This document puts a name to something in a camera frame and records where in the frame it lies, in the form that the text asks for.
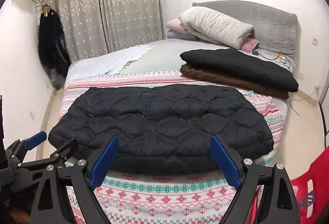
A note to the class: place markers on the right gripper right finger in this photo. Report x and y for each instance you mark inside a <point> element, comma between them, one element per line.
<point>228,160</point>

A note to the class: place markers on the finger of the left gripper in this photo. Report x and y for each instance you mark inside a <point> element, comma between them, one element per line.
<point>35,140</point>

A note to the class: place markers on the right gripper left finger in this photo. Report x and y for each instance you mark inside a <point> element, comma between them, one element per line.
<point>99,163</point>

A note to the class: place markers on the black quilted puffer jacket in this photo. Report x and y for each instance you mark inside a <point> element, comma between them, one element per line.
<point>163,130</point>

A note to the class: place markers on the dark hanging clothes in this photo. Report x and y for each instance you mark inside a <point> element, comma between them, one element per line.
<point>51,42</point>

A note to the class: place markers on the patterned red green bedspread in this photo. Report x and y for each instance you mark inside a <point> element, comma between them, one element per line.
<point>187,198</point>

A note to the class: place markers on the red plastic stool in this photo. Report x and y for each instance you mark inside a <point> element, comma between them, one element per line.
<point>300,200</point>

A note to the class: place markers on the black folded garment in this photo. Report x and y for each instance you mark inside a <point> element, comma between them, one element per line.
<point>239,65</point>

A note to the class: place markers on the brown folded garment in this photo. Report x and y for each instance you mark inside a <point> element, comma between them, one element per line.
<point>214,77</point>

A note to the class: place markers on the cream folded quilt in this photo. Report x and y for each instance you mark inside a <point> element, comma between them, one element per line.
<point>215,27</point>

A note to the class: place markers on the grey pillow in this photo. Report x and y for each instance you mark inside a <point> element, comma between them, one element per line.
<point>172,34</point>

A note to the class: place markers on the grey padded headboard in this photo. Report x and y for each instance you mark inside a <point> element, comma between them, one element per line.
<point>276,30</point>

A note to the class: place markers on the pink pillow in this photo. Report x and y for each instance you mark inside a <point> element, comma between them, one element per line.
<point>176,26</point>

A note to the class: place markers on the grey star-dotted curtain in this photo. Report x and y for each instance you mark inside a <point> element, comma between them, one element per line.
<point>94,28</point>

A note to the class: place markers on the white wall socket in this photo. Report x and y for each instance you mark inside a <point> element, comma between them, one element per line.
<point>314,41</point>

